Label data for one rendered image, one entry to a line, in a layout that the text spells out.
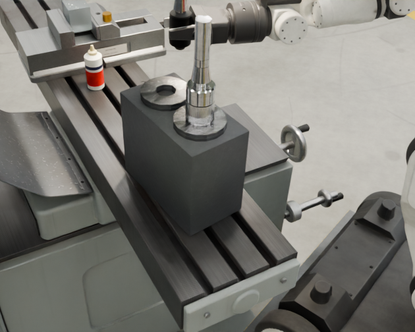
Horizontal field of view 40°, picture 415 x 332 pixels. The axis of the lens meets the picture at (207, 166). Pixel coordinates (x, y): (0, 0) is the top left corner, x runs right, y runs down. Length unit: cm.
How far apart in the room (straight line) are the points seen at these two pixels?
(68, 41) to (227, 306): 75
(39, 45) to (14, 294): 58
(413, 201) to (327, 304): 34
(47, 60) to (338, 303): 89
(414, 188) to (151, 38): 73
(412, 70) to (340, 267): 218
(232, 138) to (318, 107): 213
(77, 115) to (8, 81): 197
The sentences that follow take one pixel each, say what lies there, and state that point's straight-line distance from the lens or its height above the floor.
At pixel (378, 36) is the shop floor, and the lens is 383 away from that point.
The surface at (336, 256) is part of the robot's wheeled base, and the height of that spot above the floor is 59.
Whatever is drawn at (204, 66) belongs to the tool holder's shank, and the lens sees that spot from 89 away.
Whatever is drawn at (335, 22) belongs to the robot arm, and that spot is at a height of 113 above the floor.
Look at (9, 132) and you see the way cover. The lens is 136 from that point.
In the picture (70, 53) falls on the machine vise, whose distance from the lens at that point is 144.
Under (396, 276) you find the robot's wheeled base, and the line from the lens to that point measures 156.
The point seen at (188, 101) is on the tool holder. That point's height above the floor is 119.
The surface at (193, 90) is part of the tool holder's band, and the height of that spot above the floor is 122.
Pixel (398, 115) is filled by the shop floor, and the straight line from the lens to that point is 313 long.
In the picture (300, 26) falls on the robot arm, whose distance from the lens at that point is 127.
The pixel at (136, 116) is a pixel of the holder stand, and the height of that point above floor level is 112.
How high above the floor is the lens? 172
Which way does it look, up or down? 41 degrees down
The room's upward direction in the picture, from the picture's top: 3 degrees clockwise
